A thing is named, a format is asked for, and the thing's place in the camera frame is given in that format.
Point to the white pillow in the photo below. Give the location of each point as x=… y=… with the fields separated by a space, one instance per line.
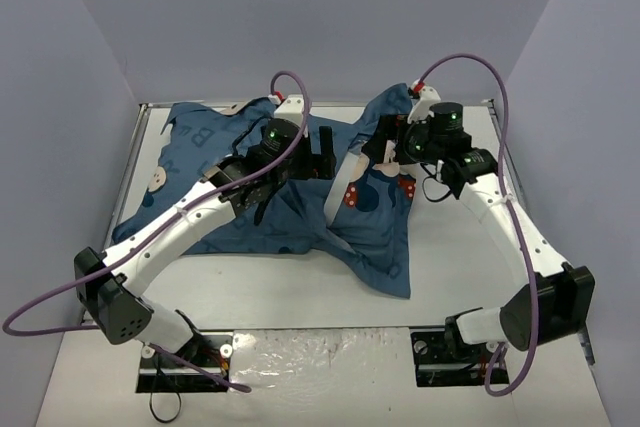
x=348 y=172

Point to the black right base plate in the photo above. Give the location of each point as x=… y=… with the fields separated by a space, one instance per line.
x=437 y=366

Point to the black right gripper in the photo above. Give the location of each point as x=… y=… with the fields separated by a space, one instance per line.
x=385 y=133

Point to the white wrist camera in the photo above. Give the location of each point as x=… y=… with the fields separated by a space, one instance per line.
x=424 y=96
x=289 y=108

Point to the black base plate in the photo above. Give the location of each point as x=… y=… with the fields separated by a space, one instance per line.
x=158 y=374
x=437 y=366

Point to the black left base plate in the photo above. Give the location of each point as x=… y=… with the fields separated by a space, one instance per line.
x=158 y=374

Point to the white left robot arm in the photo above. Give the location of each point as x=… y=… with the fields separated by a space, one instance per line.
x=112 y=283

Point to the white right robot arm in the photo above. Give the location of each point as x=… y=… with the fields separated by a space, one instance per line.
x=554 y=298

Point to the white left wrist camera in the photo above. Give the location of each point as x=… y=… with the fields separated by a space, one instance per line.
x=289 y=108

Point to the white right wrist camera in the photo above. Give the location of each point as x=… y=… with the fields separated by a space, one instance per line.
x=424 y=96

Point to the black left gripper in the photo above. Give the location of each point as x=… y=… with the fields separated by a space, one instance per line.
x=314 y=158

